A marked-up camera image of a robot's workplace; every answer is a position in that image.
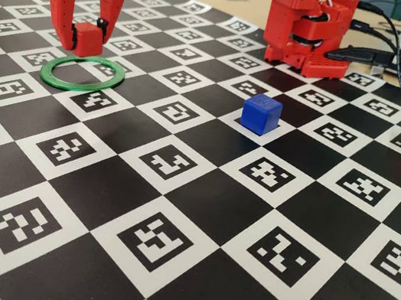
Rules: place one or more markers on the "black white marker checkerboard mat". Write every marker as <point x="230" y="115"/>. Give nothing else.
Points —
<point x="215" y="199"/>

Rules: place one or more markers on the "blue cube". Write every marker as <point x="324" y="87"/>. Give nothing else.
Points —
<point x="259" y="114"/>

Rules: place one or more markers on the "red cube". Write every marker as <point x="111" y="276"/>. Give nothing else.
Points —
<point x="87" y="41"/>

